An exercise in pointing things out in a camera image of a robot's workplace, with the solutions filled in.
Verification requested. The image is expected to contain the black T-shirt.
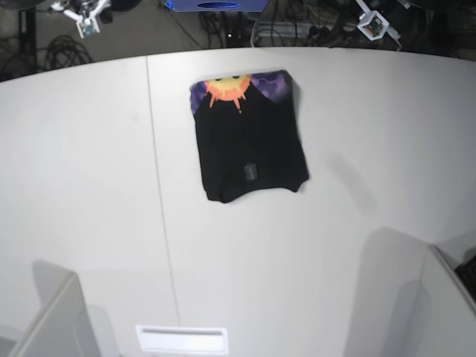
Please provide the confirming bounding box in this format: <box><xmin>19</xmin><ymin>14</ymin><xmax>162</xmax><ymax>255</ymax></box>
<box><xmin>190</xmin><ymin>70</ymin><xmax>309</xmax><ymax>203</ymax></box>

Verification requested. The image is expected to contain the white label plate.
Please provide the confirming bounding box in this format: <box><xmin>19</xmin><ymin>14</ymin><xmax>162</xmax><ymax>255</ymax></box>
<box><xmin>135</xmin><ymin>325</ymin><xmax>229</xmax><ymax>356</ymax></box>

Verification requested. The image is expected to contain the blue box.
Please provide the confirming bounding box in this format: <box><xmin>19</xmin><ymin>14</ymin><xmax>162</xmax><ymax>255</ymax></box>
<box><xmin>166</xmin><ymin>0</ymin><xmax>269</xmax><ymax>12</ymax></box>

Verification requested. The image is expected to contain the white divider panel left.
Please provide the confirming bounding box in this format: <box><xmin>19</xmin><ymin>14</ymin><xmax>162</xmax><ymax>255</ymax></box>
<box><xmin>9</xmin><ymin>273</ymin><xmax>101</xmax><ymax>356</ymax></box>

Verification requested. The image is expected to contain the white divider panel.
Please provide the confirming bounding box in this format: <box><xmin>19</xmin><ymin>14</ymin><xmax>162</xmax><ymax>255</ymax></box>
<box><xmin>9</xmin><ymin>273</ymin><xmax>101</xmax><ymax>356</ymax></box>
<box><xmin>419</xmin><ymin>247</ymin><xmax>475</xmax><ymax>356</ymax></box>

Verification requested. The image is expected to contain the black keyboard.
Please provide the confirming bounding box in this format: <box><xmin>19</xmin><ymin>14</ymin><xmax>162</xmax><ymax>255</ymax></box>
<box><xmin>455</xmin><ymin>256</ymin><xmax>476</xmax><ymax>300</ymax></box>

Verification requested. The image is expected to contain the white divider panel right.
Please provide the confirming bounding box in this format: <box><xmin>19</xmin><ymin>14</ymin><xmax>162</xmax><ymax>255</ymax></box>
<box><xmin>419</xmin><ymin>247</ymin><xmax>475</xmax><ymax>356</ymax></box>

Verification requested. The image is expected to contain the coiled black cable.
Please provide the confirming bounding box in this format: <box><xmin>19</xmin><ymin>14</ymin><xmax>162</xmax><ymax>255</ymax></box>
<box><xmin>44</xmin><ymin>35</ymin><xmax>94</xmax><ymax>70</ymax></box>

